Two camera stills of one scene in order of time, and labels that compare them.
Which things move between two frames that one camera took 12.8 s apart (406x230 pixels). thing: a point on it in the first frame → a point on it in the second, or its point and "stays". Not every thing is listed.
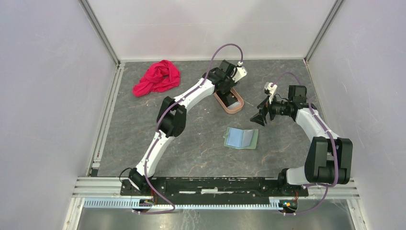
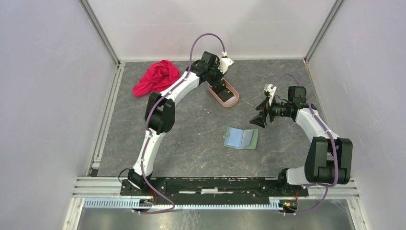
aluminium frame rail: (106, 192) stays
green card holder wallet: (241, 139) stays
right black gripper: (259, 118) stays
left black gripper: (226, 89) → (214, 84)
